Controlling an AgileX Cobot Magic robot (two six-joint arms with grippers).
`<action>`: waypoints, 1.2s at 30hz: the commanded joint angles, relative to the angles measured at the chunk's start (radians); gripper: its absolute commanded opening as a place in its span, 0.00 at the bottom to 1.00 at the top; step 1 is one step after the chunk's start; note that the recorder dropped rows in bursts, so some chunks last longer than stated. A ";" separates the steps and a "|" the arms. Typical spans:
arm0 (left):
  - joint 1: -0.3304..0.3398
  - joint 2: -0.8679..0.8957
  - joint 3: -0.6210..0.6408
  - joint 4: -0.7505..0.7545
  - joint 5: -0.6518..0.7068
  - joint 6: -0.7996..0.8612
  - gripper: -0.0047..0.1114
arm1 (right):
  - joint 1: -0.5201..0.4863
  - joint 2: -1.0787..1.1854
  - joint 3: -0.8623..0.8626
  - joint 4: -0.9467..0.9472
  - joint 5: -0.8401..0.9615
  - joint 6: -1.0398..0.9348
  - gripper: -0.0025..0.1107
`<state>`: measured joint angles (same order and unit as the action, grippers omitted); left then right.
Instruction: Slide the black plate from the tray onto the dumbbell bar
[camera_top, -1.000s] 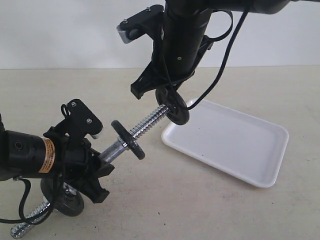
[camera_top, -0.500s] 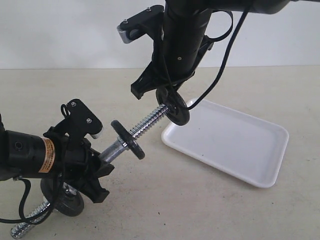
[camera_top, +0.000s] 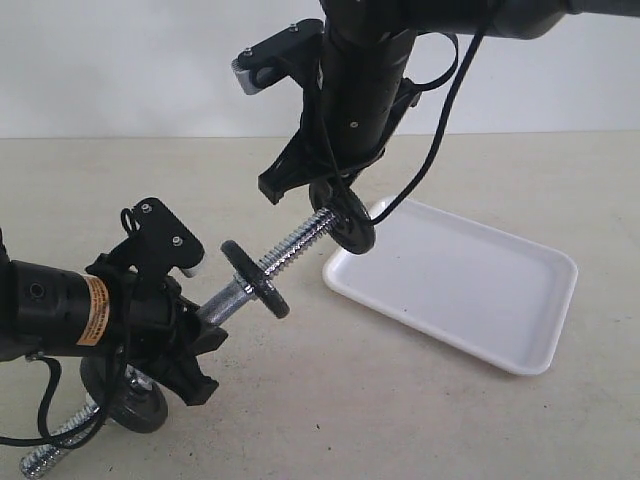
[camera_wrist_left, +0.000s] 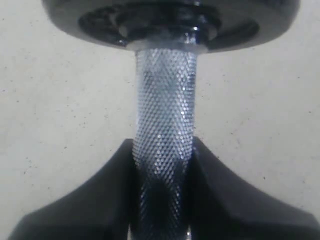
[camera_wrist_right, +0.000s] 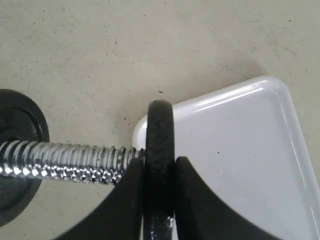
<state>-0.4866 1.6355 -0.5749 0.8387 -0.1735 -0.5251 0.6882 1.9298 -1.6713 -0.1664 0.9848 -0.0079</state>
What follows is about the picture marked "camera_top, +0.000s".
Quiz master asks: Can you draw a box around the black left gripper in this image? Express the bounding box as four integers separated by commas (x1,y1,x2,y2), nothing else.
86,254,226,405

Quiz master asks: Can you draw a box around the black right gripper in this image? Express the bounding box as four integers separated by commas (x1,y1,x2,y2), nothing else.
258,78,418,205

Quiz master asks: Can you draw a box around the chrome dumbbell bar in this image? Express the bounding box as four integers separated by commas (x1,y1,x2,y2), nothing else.
18,208,337,479

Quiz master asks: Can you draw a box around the black weight plate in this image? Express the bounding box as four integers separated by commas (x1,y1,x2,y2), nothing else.
309,180,376,255
79,357,168,434
220,240,290,319

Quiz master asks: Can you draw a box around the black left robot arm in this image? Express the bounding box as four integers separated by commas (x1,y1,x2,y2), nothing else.
1,230,227,406

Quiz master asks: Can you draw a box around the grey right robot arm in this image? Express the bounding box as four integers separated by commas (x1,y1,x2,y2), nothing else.
236,1,574,204

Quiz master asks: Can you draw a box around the chrome spin-lock collar nut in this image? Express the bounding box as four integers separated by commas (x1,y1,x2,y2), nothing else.
127,369,161,401

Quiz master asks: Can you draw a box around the white plastic tray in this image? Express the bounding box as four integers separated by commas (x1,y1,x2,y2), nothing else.
323,200,578,376

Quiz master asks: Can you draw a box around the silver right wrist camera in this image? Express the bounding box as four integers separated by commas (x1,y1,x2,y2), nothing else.
231,19,324,95

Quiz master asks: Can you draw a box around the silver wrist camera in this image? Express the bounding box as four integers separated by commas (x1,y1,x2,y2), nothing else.
231,19,324,95
128,197,206,278

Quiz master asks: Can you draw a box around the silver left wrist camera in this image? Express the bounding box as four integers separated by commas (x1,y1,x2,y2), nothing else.
128,197,206,278

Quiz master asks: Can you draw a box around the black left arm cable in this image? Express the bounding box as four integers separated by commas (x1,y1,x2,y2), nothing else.
0,204,171,449

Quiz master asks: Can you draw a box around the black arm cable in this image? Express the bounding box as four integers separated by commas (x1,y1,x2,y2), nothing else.
0,204,171,449
299,0,506,226

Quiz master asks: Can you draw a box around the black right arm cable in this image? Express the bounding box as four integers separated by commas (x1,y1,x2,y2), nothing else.
299,0,506,226

